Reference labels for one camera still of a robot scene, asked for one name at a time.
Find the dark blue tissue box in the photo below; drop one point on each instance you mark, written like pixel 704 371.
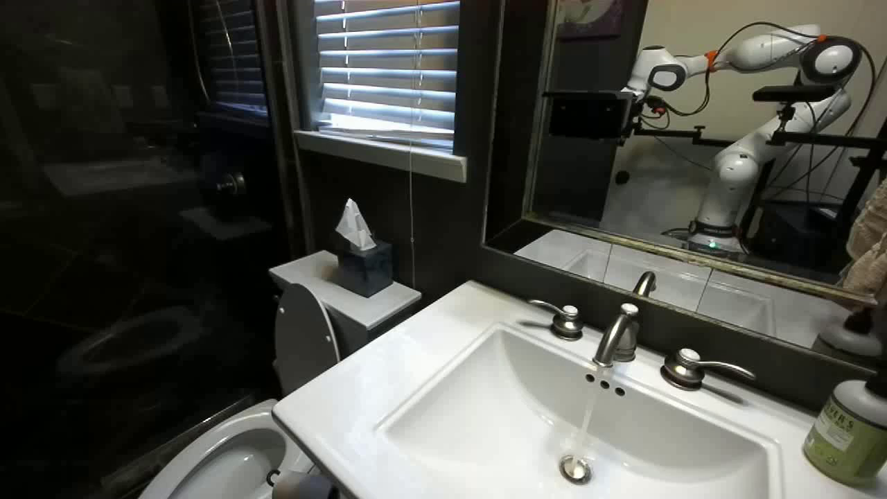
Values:
pixel 365 268

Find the white tissue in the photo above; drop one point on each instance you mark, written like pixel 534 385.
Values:
pixel 352 227

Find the white window sill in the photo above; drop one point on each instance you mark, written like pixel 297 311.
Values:
pixel 388 157

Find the white toilet seat lid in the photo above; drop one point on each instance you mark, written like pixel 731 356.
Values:
pixel 303 338

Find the white rectangular sink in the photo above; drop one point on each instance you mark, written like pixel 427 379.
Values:
pixel 445 433

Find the white window blinds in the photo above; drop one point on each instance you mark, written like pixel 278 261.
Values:
pixel 388 73

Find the chrome faucet spout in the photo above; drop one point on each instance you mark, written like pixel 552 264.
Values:
pixel 616 338

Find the chrome sink drain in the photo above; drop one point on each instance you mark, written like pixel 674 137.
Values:
pixel 576 471

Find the dark glass shower door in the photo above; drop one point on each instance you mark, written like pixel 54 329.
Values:
pixel 113 231

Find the beige hanging towel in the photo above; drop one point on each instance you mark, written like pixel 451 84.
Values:
pixel 871 241

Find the green soap pump bottle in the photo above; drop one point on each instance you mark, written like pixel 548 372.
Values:
pixel 850 433

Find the dark framed wall mirror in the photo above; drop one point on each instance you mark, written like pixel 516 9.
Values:
pixel 739 102

